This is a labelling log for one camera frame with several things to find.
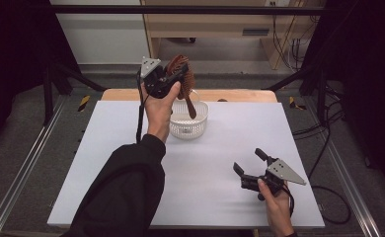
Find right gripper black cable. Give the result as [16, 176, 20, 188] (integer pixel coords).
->
[280, 183, 296, 218]

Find black metal frame stand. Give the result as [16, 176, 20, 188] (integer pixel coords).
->
[266, 63, 328, 124]
[42, 62, 108, 126]

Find aluminium rail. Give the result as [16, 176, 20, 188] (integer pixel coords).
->
[0, 95, 66, 237]
[303, 97, 382, 237]

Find black curtain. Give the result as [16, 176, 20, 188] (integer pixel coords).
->
[303, 0, 385, 192]
[0, 0, 80, 152]

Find yellow black tape marker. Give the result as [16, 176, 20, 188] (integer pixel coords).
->
[288, 96, 307, 112]
[77, 95, 91, 113]

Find person's right hand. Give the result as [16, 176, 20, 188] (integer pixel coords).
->
[257, 178, 295, 235]

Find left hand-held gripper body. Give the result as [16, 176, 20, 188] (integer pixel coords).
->
[139, 56, 182, 100]

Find light wooden desk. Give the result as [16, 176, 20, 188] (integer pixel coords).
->
[140, 0, 327, 71]

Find white plastic basket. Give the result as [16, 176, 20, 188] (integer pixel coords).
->
[169, 89, 210, 140]

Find white cabinet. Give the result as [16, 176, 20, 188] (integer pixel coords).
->
[49, 0, 152, 65]

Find black hanging cables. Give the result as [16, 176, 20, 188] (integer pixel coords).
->
[271, 14, 305, 72]

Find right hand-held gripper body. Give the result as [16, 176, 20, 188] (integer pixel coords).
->
[240, 158, 307, 201]

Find yellow cable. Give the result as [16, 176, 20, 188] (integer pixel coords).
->
[271, 0, 306, 70]

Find black looped floor cable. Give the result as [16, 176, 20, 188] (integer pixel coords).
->
[308, 126, 351, 226]

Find brown wooden hairbrush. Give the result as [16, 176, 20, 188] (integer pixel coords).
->
[165, 53, 198, 120]

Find black floor cable bundle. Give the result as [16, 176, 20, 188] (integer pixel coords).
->
[292, 83, 347, 141]

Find person's left hand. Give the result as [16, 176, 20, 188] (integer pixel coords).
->
[141, 81, 183, 144]

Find black horizontal bar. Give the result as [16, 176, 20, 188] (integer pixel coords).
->
[48, 4, 327, 16]

